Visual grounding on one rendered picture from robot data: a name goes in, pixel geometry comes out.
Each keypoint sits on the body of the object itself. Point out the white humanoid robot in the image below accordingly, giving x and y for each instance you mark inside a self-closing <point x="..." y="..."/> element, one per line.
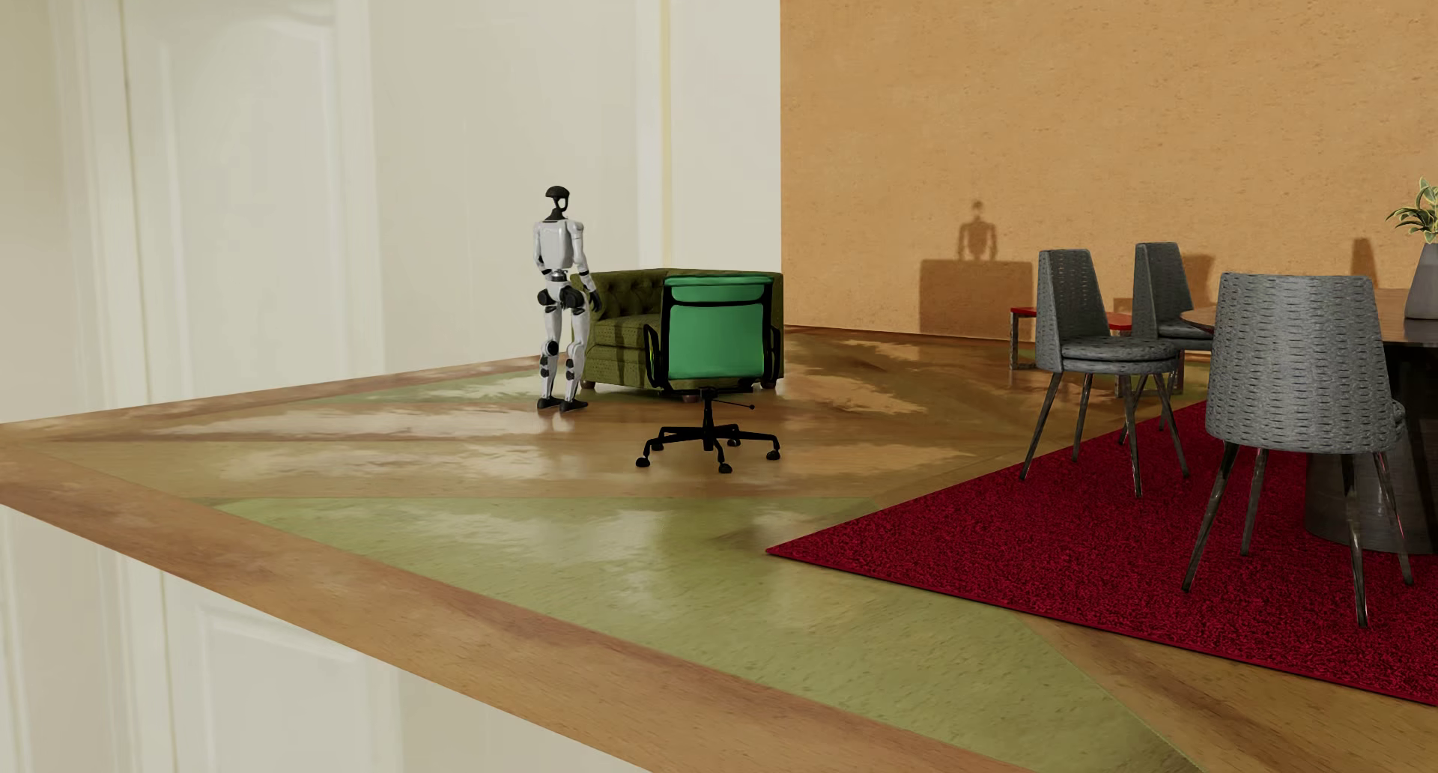
<point x="555" y="251"/>

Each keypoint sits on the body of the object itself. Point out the grey vase with plant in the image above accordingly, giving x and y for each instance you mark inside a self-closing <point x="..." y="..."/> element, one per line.
<point x="1425" y="267"/>

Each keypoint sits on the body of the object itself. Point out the grey woven dining chair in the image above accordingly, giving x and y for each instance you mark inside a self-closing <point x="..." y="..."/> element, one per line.
<point x="1079" y="324"/>
<point x="1298" y="357"/>
<point x="1165" y="290"/>

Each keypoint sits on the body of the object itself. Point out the small red side table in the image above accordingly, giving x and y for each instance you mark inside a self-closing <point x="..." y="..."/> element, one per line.
<point x="1025" y="315"/>

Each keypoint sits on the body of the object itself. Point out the olive green tufted armchair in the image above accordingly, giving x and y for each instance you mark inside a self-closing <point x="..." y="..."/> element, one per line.
<point x="621" y="329"/>

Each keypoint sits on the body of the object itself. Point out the dark round dining table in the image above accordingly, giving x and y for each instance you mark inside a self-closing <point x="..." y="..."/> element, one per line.
<point x="1410" y="413"/>

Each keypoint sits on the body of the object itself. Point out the dark red carpet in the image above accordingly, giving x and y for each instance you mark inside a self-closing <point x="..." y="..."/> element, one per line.
<point x="1079" y="548"/>

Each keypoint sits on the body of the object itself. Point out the green swivel office chair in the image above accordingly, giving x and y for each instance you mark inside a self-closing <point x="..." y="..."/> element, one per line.
<point x="715" y="335"/>

